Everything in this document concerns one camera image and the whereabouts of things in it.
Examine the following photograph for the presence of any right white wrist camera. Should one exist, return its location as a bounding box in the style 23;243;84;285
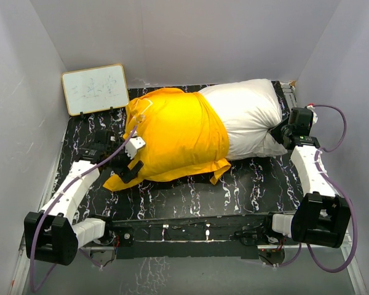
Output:
306;104;319;124

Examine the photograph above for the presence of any aluminium frame rail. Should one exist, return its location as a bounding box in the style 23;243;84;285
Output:
9;81;368;295

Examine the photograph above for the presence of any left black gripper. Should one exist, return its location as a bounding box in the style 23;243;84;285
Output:
107;138;143;183

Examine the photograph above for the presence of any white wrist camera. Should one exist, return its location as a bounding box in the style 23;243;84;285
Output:
125;136;146;160
306;104;319;124

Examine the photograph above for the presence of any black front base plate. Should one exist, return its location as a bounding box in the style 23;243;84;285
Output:
102;213;292;260

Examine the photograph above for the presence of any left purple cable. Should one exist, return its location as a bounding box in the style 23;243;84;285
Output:
29;124;139;293

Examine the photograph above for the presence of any yellow Pikachu pillowcase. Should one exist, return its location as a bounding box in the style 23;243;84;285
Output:
103;88;231;192

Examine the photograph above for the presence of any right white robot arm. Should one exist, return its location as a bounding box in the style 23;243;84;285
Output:
230;106;351;248

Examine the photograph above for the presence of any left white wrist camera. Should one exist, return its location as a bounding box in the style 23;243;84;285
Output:
125;136;146;160

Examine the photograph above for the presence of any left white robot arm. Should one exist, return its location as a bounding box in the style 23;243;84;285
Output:
24;130;146;266

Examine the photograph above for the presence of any white pillow insert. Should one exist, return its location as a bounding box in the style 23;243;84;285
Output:
199;79;287;160

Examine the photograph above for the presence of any small whiteboard wooden frame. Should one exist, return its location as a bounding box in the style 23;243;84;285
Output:
61;64;130;116

